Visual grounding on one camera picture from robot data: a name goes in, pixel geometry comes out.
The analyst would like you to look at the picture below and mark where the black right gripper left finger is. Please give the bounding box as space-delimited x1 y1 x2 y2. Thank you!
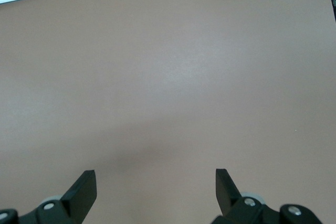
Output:
0 170 98 224

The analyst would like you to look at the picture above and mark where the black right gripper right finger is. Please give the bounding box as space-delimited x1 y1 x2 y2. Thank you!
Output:
211 168 324 224

